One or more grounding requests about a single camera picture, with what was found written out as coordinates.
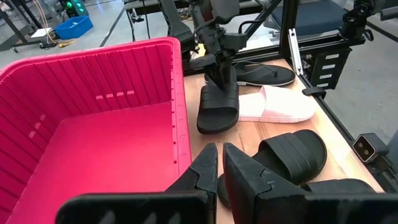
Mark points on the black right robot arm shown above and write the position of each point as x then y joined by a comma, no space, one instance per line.
177,21

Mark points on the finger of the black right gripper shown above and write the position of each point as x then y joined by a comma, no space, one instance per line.
229,74
215,73

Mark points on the black metal stand legs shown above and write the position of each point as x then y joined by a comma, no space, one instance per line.
12,28

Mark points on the black frame clamp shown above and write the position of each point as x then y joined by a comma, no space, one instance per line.
314,92

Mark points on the pink rubber slide sandal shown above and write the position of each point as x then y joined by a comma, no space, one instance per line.
280,105

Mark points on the blue plastic crate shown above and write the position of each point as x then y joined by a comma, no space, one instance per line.
74,27

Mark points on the white flat box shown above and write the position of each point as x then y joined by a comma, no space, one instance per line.
41,32

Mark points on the black box with white labels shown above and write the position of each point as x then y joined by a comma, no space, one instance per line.
314,68

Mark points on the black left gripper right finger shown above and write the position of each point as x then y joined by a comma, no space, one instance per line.
248,199

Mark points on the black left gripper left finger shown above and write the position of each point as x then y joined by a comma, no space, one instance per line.
186,205

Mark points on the black rubber slide sandal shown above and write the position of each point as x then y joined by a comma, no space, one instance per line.
339,186
295,155
217,115

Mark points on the red plastic storage bin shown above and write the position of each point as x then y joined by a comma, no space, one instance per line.
93,140

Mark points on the grey table-level camera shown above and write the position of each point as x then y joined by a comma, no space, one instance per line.
367,147

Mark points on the white metal strip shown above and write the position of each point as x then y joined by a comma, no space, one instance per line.
294,53

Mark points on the black flip-flop sandal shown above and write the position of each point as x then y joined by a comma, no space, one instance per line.
264,76

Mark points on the black device with green lights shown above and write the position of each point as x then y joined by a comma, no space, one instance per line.
74,7

